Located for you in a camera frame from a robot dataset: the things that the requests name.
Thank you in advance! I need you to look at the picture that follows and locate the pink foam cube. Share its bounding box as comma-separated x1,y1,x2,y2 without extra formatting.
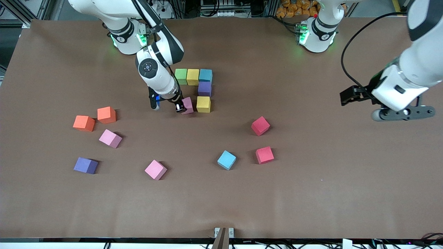
99,129,123,149
144,159,168,181
181,97,195,115

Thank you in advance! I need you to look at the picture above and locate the yellow foam cube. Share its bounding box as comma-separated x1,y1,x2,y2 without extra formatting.
196,96,211,113
187,68,200,86

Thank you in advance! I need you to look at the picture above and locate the green foam cube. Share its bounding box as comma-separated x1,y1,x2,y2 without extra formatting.
174,68,188,85

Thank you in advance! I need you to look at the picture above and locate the purple foam cube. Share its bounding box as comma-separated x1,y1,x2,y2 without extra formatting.
198,81,212,97
73,157,99,175

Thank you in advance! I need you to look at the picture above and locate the light blue foam cube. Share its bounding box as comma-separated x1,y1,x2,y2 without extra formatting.
199,69,213,86
217,150,237,170

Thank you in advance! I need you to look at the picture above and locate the orange foam cube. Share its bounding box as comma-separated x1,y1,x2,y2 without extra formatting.
73,115,96,132
97,106,117,124

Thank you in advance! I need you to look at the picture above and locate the red foam cube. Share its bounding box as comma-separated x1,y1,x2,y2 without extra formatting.
251,116,271,136
255,146,275,165

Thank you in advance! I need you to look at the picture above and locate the brown paper table cover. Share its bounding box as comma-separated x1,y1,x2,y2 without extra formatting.
0,16,443,241

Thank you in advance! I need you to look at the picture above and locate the bag of orange items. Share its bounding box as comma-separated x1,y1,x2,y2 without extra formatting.
276,0,320,18

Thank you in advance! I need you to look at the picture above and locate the grey control box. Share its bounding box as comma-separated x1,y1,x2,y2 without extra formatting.
200,0,263,17

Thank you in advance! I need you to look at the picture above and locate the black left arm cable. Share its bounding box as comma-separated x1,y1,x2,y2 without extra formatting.
341,11,410,91

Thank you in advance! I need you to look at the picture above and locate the aluminium frame profile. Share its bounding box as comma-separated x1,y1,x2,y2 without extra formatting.
414,0,443,70
7,0,52,28

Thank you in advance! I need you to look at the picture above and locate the grey metal camera bracket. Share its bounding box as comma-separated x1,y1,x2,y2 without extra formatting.
214,227,235,249

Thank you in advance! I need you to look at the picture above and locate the black cable loop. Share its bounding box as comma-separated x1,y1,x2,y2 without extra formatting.
421,232,443,244

